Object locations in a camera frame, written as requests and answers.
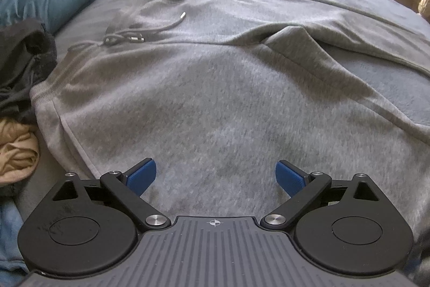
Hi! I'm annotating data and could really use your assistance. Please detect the black garment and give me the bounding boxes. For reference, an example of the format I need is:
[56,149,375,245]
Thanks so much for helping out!
[0,18,58,121]

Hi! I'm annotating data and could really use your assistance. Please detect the blue denim garment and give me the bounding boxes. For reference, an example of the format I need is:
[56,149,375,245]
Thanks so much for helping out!
[0,196,31,287]

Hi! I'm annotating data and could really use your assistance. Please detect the grey sweatpants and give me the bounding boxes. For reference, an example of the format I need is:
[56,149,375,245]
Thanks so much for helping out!
[30,0,430,240]

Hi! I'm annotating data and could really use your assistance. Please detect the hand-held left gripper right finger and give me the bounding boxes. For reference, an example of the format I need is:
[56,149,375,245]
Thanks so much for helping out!
[260,159,390,230]

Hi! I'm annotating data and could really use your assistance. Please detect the beige garment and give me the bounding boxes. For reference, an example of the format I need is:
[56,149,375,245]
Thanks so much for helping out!
[0,117,41,185]

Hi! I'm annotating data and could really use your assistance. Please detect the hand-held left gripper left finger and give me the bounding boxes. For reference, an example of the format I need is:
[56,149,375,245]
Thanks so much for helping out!
[49,157,170,230]

